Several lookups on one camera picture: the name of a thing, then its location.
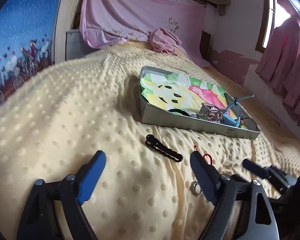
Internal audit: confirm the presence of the red string with metal rings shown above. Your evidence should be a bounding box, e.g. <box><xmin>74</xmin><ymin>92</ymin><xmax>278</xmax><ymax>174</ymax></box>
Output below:
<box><xmin>189</xmin><ymin>144</ymin><xmax>216</xmax><ymax>197</ymax></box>

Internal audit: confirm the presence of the black plastic hair clip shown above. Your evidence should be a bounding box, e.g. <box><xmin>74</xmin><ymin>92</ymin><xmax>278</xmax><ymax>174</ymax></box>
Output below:
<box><xmin>145</xmin><ymin>134</ymin><xmax>183</xmax><ymax>163</ymax></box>

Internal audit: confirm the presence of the blue wrist watch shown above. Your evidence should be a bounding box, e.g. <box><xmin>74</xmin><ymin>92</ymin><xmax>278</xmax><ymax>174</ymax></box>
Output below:
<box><xmin>221</xmin><ymin>93</ymin><xmax>254</xmax><ymax>128</ymax></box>

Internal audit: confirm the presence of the yellow dotted bed blanket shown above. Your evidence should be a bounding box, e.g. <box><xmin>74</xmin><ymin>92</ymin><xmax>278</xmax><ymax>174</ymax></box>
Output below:
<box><xmin>0</xmin><ymin>44</ymin><xmax>300</xmax><ymax>239</ymax></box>

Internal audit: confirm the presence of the white rectangular hair comb clip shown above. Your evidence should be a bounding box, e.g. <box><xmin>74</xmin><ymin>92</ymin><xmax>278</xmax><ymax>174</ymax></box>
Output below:
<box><xmin>196</xmin><ymin>103</ymin><xmax>227</xmax><ymax>122</ymax></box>

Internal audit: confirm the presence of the silver metal tray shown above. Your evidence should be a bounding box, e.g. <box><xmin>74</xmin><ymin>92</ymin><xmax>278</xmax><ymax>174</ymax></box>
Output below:
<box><xmin>139</xmin><ymin>66</ymin><xmax>261</xmax><ymax>139</ymax></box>

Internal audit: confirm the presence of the colourful floral tray cloth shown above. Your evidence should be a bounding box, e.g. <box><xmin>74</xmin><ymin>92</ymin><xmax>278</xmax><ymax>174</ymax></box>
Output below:
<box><xmin>140</xmin><ymin>73</ymin><xmax>236</xmax><ymax>120</ymax></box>

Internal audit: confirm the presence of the pink window curtain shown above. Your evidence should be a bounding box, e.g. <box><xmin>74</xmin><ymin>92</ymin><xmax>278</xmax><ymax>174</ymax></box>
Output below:
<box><xmin>255</xmin><ymin>0</ymin><xmax>300</xmax><ymax>126</ymax></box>

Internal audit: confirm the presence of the grey drawer cabinet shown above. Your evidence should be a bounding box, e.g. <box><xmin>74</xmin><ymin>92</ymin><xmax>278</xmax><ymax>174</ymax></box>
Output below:
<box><xmin>65</xmin><ymin>29</ymin><xmax>97</xmax><ymax>61</ymax></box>

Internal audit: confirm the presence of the dark wooden headboard panel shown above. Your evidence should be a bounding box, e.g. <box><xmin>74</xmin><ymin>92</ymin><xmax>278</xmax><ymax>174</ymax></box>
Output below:
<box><xmin>199</xmin><ymin>31</ymin><xmax>211</xmax><ymax>61</ymax></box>

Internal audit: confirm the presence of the crumpled pink towel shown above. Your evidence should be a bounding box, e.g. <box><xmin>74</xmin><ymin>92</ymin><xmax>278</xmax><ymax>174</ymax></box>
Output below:
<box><xmin>149</xmin><ymin>28</ymin><xmax>182</xmax><ymax>55</ymax></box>

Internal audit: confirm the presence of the blue dotted fabric wardrobe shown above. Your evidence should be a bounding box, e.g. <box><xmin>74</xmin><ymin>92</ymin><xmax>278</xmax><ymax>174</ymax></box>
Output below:
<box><xmin>0</xmin><ymin>0</ymin><xmax>59</xmax><ymax>108</ymax></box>

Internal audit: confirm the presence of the pink hanging sheet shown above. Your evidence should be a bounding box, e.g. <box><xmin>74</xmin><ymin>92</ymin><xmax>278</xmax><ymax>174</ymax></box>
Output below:
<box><xmin>79</xmin><ymin>0</ymin><xmax>210</xmax><ymax>67</ymax></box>

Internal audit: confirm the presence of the beige wooden cabinet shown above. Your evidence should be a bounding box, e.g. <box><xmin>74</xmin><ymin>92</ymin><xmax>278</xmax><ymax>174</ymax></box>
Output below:
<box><xmin>52</xmin><ymin>0</ymin><xmax>82</xmax><ymax>64</ymax></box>

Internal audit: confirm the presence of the amber bead black cord necklace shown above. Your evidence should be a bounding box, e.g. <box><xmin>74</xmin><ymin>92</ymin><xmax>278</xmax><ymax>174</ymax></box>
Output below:
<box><xmin>239</xmin><ymin>116</ymin><xmax>259</xmax><ymax>132</ymax></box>

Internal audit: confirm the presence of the black hair tie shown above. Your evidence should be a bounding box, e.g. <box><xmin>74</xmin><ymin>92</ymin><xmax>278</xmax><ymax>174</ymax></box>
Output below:
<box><xmin>167</xmin><ymin>108</ymin><xmax>191</xmax><ymax>117</ymax></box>

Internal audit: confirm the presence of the wooden window frame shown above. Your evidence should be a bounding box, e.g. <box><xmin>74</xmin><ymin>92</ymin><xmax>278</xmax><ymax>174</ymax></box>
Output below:
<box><xmin>255</xmin><ymin>0</ymin><xmax>276</xmax><ymax>53</ymax></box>

